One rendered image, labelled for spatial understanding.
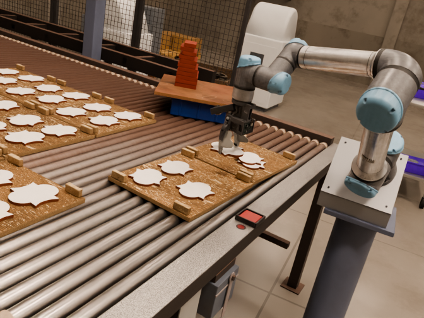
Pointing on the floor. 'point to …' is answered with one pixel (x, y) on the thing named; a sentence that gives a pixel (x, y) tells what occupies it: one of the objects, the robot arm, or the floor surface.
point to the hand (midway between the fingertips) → (227, 148)
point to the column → (342, 264)
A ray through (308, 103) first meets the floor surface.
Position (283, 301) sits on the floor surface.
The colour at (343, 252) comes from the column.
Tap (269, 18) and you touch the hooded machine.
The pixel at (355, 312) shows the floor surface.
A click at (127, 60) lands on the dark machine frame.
